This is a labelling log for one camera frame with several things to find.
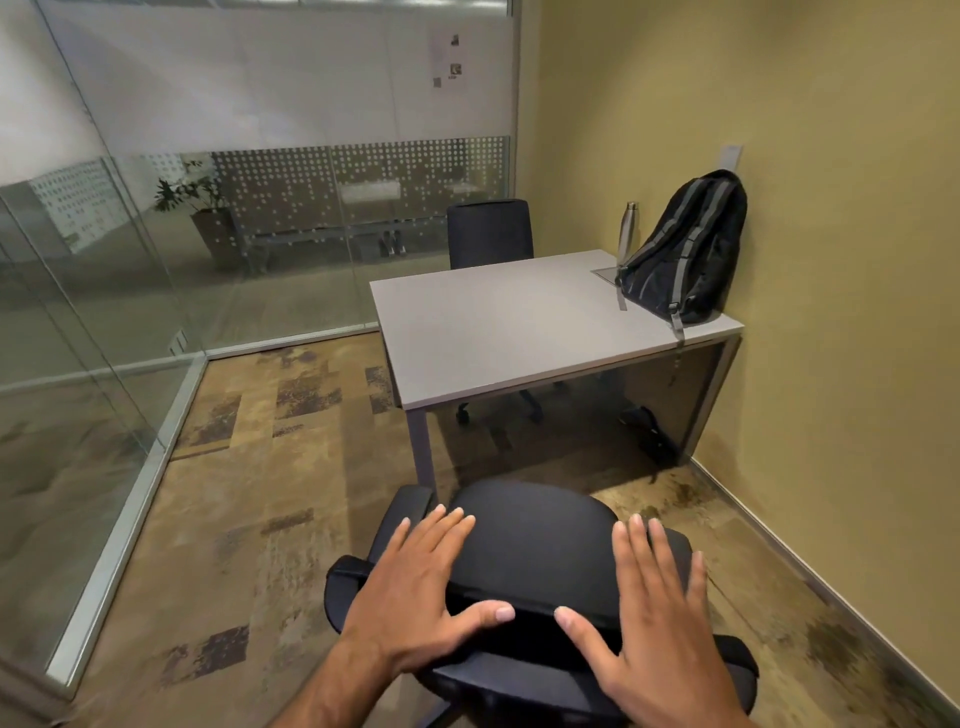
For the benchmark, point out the steel water bottle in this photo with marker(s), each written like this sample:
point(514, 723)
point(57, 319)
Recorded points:
point(627, 232)

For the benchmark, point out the paper notice on glass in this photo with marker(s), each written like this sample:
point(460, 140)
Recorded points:
point(448, 60)

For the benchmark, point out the person's right hand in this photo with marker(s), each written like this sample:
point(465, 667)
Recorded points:
point(664, 645)

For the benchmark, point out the white table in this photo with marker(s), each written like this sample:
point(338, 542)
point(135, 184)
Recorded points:
point(510, 322)

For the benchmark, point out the black chair with armrests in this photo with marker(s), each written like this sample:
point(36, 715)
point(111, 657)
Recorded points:
point(540, 547)

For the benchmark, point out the person's left hand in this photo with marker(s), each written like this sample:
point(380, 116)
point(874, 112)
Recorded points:
point(409, 600)

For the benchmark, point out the white wall switch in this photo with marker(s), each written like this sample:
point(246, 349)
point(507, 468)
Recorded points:
point(730, 156)

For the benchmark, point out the black office chair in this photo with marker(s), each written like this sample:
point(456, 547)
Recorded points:
point(491, 232)

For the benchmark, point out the potted green plant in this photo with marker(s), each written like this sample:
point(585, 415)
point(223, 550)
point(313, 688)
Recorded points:
point(210, 229)

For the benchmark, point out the black grey-striped backpack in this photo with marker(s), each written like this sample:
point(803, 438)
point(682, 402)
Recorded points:
point(697, 247)

